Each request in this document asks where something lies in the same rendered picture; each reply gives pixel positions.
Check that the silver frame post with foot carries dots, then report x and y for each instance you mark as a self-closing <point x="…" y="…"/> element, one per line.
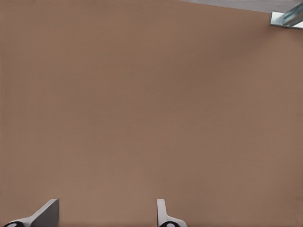
<point x="286" y="18"/>

